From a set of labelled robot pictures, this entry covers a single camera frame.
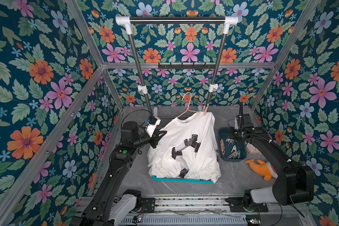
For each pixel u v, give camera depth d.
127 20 0.51
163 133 0.69
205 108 0.78
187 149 0.78
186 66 0.93
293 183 0.41
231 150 0.93
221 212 0.72
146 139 0.62
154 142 0.63
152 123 0.59
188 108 0.70
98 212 0.38
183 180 0.76
